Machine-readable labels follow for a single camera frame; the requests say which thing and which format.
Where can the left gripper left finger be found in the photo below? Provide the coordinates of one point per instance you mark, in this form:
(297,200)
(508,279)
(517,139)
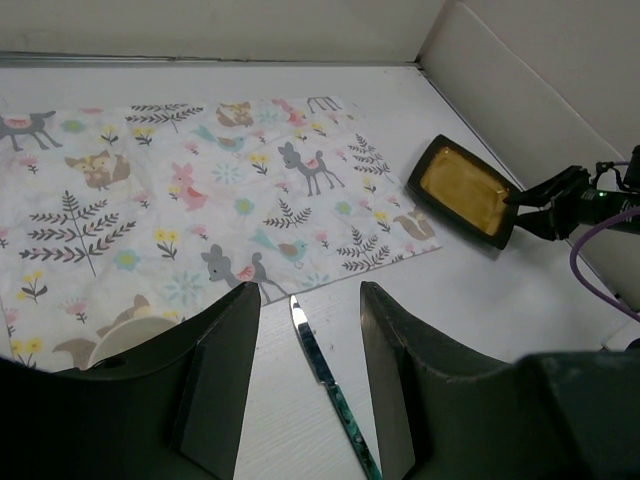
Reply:
(169,408)

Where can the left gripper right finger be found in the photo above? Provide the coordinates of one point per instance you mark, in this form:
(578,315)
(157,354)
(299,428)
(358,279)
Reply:
(442,410)

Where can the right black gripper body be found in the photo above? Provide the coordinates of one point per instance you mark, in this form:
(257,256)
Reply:
(575,197)

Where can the square yellow black plate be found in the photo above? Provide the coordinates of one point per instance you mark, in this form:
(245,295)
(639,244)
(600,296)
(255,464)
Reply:
(463,188)

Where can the floral animal print cloth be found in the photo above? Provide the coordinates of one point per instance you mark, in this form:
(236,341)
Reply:
(160,209)

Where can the yellow mug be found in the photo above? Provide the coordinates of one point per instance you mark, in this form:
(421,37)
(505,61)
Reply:
(127,335)

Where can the knife with teal handle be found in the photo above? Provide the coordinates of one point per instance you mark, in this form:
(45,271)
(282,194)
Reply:
(324,376)

